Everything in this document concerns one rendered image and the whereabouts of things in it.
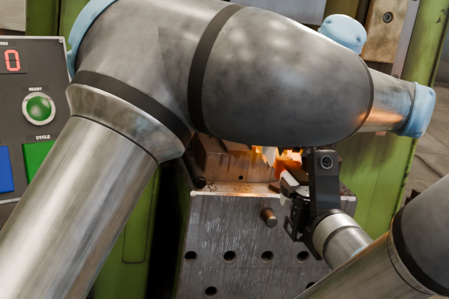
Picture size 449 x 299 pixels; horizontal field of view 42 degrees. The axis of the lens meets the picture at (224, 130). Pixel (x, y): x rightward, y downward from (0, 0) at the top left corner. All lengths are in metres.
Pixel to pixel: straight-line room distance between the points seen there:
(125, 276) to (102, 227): 1.04
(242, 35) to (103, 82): 0.12
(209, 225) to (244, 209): 0.08
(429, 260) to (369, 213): 1.08
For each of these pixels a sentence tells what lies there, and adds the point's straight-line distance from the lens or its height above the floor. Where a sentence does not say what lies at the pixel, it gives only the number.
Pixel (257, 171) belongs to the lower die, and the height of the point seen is 0.94.
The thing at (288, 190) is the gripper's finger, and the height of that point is 1.02.
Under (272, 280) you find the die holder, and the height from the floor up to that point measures 0.70.
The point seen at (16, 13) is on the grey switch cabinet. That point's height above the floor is 0.29.
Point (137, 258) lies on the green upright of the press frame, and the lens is 1.49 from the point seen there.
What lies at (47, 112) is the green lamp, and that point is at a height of 1.08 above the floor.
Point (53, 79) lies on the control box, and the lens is 1.06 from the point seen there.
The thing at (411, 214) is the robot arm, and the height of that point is 1.20.
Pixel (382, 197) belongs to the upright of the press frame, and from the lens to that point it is 1.62.
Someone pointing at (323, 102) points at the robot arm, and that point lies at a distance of 0.47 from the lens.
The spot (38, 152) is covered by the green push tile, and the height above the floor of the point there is 1.03.
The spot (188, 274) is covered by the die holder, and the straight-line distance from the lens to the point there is 1.29.
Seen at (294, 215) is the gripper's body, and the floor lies 0.98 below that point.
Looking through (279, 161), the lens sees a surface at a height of 1.03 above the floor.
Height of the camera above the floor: 1.42
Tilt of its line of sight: 19 degrees down
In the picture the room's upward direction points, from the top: 9 degrees clockwise
